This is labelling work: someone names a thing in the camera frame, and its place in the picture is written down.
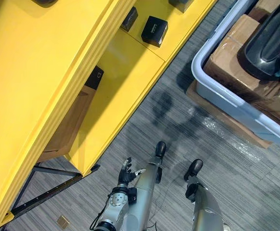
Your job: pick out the black box with white logo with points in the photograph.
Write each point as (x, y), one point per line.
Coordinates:
(95, 78)

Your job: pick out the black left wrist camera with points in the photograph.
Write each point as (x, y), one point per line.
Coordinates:
(132, 193)

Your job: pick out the brown cardboard box on shelf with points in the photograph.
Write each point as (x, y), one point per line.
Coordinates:
(65, 127)

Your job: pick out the dark brown cardboard box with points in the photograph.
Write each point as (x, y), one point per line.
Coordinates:
(260, 8)

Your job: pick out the dark rounded plastic part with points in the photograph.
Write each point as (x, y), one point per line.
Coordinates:
(44, 1)

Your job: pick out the black metal shelf frame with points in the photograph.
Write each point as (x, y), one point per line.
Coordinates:
(47, 185)

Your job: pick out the left silver robot leg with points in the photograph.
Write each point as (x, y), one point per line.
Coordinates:
(142, 197)

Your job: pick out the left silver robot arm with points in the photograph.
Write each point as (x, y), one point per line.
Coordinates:
(116, 204)

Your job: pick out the left dark robot foot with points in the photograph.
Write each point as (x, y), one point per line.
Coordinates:
(160, 148)

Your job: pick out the yellow shelf unit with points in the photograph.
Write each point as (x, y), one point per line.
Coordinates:
(33, 72)

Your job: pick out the black box with white print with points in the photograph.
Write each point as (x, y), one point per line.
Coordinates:
(153, 30)

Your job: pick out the large taped brown cardboard box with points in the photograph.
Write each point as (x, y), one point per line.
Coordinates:
(226, 62)

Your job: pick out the grey plastic bin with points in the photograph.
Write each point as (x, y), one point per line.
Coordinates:
(226, 96)

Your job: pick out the flat brown cardboard box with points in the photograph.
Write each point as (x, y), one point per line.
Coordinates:
(272, 108)

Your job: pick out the right silver robot leg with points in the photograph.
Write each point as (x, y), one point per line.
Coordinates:
(206, 207)

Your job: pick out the black plastic housing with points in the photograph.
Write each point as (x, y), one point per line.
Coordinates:
(266, 45)

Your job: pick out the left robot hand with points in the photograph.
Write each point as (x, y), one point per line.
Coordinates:
(126, 175)

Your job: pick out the clear plastic wrap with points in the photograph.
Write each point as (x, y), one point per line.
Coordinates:
(229, 137)

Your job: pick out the right dark robot foot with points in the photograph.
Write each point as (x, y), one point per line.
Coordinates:
(194, 168)

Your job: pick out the dark box with grey side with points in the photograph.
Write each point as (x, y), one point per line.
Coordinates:
(180, 4)

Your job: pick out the small black box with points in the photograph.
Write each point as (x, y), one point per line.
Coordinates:
(129, 18)

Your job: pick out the flat cardboard sheet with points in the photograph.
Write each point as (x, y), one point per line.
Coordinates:
(231, 125)

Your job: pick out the silver robot leg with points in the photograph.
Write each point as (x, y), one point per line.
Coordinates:
(142, 197)
(206, 207)

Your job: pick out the brass floor outlet plate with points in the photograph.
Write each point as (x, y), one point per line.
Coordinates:
(63, 222)

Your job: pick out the dark robot foot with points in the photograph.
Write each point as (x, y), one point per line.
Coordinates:
(194, 168)
(160, 148)

